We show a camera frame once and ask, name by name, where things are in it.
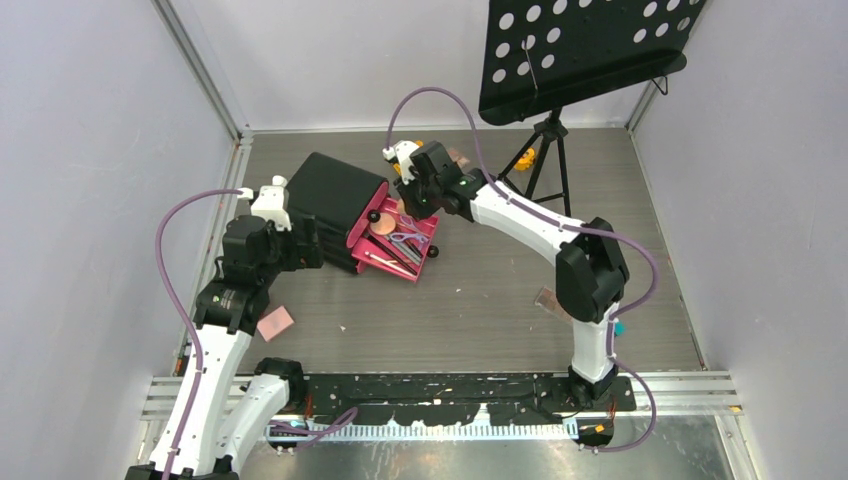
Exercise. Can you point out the round orange powder puff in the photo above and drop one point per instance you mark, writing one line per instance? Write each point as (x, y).
(384, 226)

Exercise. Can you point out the black makeup brush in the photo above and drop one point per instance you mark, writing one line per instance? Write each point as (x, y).
(391, 254)

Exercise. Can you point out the pink sponge block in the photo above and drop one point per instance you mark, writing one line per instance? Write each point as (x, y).
(274, 323)

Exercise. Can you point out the purple eyelash curler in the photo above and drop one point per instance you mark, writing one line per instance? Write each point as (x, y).
(422, 239)

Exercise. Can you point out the yellow toy object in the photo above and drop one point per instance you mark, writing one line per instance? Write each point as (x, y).
(526, 160)

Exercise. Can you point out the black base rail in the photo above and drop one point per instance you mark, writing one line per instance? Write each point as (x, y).
(450, 399)

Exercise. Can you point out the black perforated music stand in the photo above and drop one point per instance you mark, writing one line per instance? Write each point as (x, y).
(544, 55)

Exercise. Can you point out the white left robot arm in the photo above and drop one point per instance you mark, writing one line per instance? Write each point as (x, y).
(201, 440)

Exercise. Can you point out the black drawer organizer cabinet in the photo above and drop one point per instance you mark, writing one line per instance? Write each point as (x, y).
(340, 196)

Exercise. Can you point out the long eyeshadow palette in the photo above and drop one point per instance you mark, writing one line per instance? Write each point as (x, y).
(547, 301)

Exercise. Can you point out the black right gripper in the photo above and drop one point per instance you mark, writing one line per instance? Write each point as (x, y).
(406, 189)

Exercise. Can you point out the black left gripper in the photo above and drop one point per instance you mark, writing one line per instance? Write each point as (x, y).
(303, 255)

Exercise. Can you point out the small eyeshadow palette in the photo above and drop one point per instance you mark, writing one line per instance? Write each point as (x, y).
(457, 158)

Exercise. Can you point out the white bottle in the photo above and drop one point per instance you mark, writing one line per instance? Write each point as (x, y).
(279, 181)

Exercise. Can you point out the black tripod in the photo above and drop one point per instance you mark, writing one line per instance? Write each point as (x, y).
(547, 133)

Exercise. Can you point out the white makeup pencil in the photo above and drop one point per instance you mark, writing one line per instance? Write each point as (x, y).
(390, 265)

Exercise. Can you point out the red lip gloss tube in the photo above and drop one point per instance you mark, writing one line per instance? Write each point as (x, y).
(409, 240)

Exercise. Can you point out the houndstooth pattern pencil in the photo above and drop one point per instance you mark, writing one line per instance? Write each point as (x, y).
(406, 251)

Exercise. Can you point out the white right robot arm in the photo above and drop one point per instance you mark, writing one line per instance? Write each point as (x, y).
(590, 272)

